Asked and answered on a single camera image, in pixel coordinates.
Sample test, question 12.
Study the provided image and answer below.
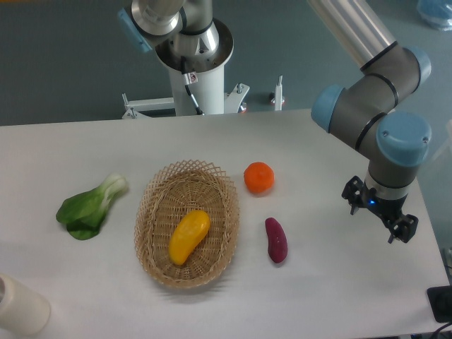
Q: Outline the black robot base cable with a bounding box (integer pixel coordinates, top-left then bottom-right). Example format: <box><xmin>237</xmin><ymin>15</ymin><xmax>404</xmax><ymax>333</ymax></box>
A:
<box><xmin>180</xmin><ymin>55</ymin><xmax>205</xmax><ymax>117</ymax></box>

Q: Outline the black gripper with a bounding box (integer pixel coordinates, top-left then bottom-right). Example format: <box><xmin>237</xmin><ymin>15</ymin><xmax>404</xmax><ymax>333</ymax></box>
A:
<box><xmin>341</xmin><ymin>176</ymin><xmax>419</xmax><ymax>244</ymax></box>

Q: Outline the yellow mango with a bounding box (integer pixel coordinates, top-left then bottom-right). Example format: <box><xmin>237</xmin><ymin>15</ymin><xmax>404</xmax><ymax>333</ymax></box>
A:
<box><xmin>168</xmin><ymin>210</ymin><xmax>210</xmax><ymax>266</ymax></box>

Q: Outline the green bok choy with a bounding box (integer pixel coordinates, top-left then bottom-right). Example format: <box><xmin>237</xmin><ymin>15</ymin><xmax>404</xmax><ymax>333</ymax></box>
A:
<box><xmin>56</xmin><ymin>174</ymin><xmax>129</xmax><ymax>241</ymax></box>

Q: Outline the cream cylindrical bottle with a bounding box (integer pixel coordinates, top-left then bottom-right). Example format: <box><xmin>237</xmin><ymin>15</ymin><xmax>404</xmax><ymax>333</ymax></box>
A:
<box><xmin>1</xmin><ymin>273</ymin><xmax>51</xmax><ymax>336</ymax></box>

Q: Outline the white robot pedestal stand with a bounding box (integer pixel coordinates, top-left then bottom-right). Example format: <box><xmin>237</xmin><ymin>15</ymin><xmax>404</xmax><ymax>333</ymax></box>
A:
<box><xmin>122</xmin><ymin>18</ymin><xmax>250</xmax><ymax>119</ymax></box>

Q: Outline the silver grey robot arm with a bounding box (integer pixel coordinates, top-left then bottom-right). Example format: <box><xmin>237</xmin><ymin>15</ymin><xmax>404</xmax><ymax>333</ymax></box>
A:
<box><xmin>117</xmin><ymin>1</ymin><xmax>432</xmax><ymax>242</ymax></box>

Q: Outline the black device at table edge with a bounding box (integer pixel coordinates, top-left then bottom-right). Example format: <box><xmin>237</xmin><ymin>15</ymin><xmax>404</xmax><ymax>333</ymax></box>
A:
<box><xmin>427</xmin><ymin>285</ymin><xmax>452</xmax><ymax>323</ymax></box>

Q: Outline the purple sweet potato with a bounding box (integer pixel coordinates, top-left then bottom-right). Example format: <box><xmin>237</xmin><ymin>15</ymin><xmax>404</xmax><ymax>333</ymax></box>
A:
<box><xmin>265</xmin><ymin>218</ymin><xmax>288</xmax><ymax>264</ymax></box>

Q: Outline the orange tangerine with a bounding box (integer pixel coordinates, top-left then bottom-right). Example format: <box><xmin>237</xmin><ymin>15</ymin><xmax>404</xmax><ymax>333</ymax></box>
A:
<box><xmin>244</xmin><ymin>162</ymin><xmax>275</xmax><ymax>194</ymax></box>

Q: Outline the oval wicker basket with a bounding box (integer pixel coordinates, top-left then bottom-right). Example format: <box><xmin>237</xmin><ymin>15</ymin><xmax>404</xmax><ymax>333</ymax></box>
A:
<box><xmin>135</xmin><ymin>160</ymin><xmax>239</xmax><ymax>289</ymax></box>

